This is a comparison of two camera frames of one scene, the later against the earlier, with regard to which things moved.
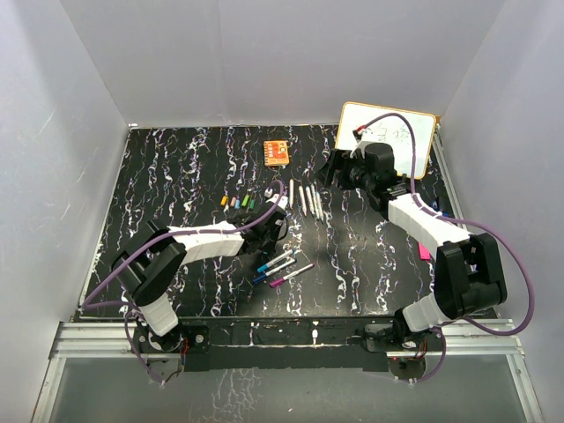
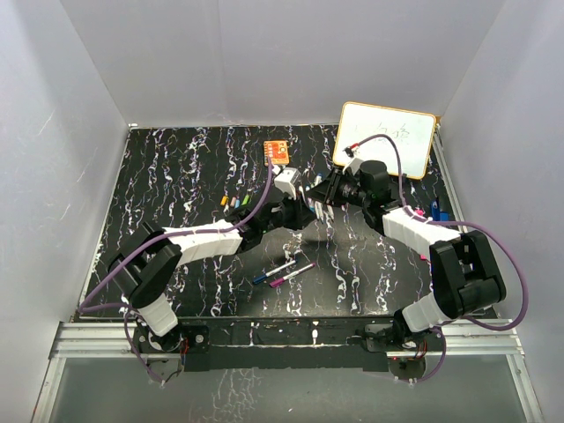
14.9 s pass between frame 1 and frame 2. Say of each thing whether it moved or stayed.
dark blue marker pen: stayed
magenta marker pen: stayed
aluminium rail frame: stayed
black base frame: stayed
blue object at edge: stayed
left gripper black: moved
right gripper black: moved
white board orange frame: stayed
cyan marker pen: moved
